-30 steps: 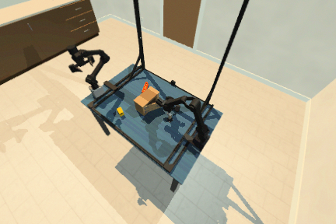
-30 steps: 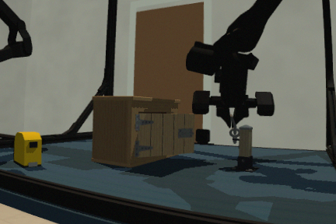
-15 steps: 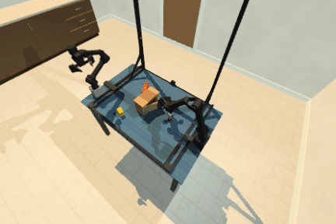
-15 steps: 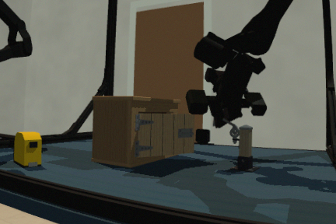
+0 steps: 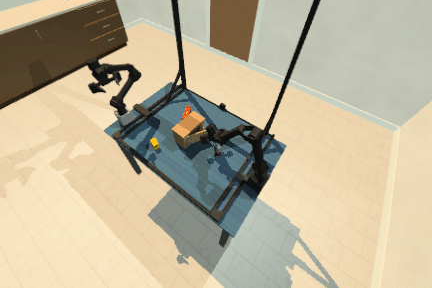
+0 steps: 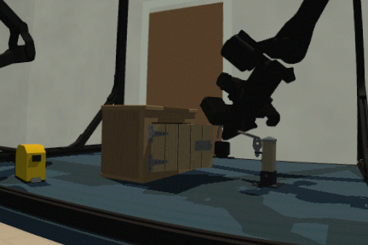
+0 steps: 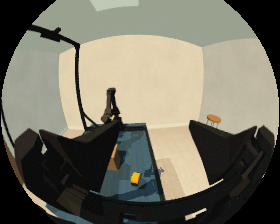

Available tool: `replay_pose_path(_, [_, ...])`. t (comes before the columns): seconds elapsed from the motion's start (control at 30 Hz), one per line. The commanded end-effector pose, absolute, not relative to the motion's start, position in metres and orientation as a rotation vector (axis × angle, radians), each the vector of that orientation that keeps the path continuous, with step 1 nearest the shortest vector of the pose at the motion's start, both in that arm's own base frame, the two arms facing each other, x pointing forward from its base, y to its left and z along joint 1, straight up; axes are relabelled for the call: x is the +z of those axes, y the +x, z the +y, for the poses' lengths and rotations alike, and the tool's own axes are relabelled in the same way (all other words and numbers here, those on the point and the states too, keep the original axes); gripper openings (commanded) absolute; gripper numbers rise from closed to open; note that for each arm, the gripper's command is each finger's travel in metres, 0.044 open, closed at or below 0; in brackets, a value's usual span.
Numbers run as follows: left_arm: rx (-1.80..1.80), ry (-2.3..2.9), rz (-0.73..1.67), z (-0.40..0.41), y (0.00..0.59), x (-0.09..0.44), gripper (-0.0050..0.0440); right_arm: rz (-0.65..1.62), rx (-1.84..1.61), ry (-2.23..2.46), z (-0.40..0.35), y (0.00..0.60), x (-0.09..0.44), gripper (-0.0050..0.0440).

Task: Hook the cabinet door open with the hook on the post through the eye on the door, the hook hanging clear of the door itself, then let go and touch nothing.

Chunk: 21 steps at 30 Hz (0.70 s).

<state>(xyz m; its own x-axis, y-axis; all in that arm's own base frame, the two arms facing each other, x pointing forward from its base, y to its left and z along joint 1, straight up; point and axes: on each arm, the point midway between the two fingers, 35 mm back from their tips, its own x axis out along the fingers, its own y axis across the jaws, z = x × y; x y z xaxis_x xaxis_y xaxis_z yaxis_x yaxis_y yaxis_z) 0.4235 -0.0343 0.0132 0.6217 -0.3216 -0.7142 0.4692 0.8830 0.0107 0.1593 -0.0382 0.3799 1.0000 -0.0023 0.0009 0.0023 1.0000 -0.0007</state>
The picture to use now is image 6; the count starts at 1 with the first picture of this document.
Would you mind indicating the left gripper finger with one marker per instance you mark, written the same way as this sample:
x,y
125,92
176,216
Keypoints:
x,y
228,131
246,126

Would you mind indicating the brown wooden cabinet with door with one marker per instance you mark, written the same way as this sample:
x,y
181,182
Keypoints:
x,y
143,143

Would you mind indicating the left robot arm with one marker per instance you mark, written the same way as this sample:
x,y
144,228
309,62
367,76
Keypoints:
x,y
290,44

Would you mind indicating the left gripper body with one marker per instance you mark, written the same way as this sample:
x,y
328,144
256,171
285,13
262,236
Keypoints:
x,y
248,103

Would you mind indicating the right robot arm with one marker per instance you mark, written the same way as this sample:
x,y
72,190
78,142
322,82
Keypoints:
x,y
20,53

